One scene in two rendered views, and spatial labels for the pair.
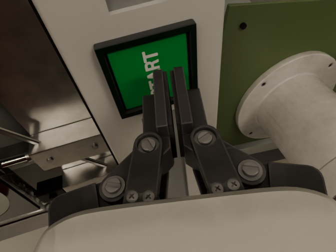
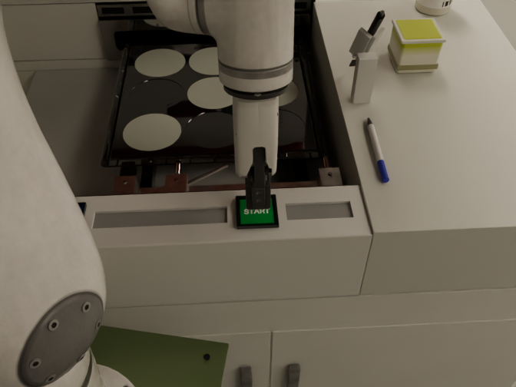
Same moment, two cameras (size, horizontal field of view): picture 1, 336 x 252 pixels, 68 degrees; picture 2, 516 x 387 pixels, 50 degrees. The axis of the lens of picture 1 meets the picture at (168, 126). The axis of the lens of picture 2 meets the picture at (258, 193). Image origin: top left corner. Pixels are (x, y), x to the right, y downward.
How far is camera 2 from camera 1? 0.69 m
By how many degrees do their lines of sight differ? 69
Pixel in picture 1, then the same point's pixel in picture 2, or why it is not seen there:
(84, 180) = (134, 189)
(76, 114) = not seen: hidden behind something
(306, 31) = not seen: outside the picture
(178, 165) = (160, 223)
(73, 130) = not seen: hidden behind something
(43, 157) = (180, 178)
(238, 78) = (143, 362)
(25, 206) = (122, 153)
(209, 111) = (216, 237)
